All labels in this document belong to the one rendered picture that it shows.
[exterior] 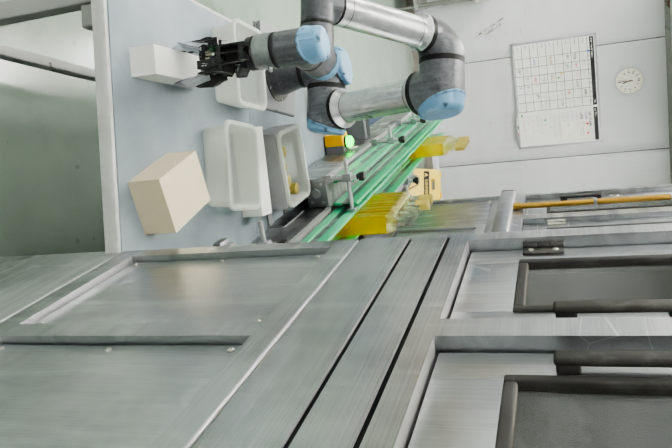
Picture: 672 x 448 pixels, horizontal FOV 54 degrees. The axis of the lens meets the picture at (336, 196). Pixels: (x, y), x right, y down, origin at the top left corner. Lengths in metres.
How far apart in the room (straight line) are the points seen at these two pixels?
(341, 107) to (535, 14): 6.08
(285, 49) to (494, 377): 0.85
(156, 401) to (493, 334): 0.38
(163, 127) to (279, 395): 0.93
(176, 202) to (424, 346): 0.78
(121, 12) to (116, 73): 0.13
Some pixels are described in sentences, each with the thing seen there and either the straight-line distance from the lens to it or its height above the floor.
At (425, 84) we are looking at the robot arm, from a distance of 1.69.
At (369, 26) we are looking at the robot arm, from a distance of 1.57.
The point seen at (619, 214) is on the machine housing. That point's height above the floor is 1.75.
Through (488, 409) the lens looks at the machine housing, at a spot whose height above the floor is 1.50.
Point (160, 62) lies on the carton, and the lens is 1.45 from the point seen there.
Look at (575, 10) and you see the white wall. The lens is 7.87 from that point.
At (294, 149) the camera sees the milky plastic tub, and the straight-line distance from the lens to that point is 2.03.
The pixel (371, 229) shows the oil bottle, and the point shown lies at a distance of 2.03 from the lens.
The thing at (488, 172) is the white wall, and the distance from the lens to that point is 8.12.
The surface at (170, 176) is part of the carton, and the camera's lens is 1.40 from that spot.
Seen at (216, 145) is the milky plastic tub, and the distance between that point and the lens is 1.65.
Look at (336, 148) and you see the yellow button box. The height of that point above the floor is 0.80.
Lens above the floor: 1.58
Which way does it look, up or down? 19 degrees down
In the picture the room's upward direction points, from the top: 86 degrees clockwise
